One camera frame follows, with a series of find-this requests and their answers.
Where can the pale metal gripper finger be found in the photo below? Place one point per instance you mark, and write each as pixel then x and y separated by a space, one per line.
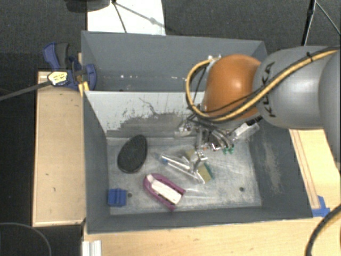
pixel 202 159
pixel 192 167

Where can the yellow and green sponge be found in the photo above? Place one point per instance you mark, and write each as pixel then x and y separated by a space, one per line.
pixel 205 173

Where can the clear plastic tube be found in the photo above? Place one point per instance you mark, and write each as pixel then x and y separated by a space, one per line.
pixel 173 163

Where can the purple and white stapler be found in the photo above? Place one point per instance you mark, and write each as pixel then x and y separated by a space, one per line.
pixel 163 189

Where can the black oval pad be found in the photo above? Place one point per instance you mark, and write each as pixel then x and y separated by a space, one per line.
pixel 132 154

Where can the blue ribbed block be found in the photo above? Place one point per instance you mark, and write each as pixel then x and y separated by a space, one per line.
pixel 116 197

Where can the grey metal bin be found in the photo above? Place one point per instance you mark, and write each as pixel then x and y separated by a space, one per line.
pixel 149 63

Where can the pale wood board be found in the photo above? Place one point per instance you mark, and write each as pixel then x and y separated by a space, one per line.
pixel 58 153

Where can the black cylinder on white bracket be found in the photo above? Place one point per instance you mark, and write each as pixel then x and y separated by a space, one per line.
pixel 245 130

